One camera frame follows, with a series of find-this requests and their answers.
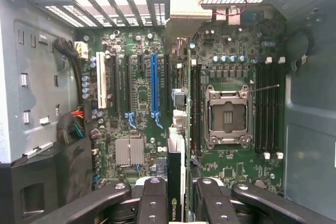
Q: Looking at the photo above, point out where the white power connector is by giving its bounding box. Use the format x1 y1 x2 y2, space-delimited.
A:
73 40 89 60

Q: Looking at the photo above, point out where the long black expansion slot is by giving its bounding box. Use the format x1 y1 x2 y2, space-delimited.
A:
164 54 172 113
123 55 136 129
110 55 121 116

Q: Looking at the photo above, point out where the blue expansion slot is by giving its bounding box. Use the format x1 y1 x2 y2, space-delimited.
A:
149 52 161 129

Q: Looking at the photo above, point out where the black open PC case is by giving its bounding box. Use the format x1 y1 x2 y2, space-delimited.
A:
0 0 336 224

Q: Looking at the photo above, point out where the round coin battery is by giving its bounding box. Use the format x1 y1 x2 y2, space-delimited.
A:
251 178 266 191

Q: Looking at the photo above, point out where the green motherboard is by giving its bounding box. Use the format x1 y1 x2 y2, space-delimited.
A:
76 11 287 198

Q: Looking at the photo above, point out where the thin socket locking lever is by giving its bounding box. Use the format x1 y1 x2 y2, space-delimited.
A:
246 84 280 95

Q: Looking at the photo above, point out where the multicoloured power wire bundle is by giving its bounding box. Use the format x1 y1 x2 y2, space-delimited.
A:
56 104 92 145

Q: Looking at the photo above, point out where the short black expansion slot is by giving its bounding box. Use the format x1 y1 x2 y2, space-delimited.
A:
137 55 145 76

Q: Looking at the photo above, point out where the black RAM slot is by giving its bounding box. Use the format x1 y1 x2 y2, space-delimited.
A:
278 56 286 159
190 63 197 156
263 56 272 159
256 56 264 159
270 56 278 159
196 63 204 156

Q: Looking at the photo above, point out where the white PCI expansion slot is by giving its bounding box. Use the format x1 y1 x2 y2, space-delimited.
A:
96 51 109 109

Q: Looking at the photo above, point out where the black plastic shroud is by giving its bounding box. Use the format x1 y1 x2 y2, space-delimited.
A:
0 138 94 224

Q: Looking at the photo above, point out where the black sleeved cable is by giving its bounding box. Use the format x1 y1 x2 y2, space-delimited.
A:
54 37 83 105

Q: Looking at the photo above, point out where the metal CPU socket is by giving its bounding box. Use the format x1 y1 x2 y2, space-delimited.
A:
203 83 254 150

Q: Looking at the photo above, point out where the silver chipset heatsink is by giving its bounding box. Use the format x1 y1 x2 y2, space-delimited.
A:
114 136 145 167

